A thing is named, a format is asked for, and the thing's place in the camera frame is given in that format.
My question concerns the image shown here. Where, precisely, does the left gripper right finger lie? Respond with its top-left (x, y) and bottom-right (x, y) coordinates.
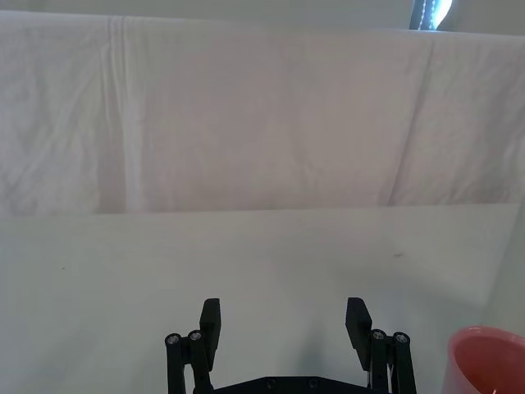
top-left (345, 296), bottom-right (418, 394)

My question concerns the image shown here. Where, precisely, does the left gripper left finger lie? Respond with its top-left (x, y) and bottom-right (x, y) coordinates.
top-left (164, 298), bottom-right (224, 394)

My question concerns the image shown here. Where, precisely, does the white tablecloth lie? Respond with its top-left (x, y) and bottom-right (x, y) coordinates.
top-left (0, 202), bottom-right (521, 394)

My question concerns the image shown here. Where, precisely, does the pink plastic cup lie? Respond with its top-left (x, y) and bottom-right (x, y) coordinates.
top-left (440, 325), bottom-right (525, 394)

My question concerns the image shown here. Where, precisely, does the white curtain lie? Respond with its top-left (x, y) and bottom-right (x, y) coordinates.
top-left (0, 9), bottom-right (525, 217)

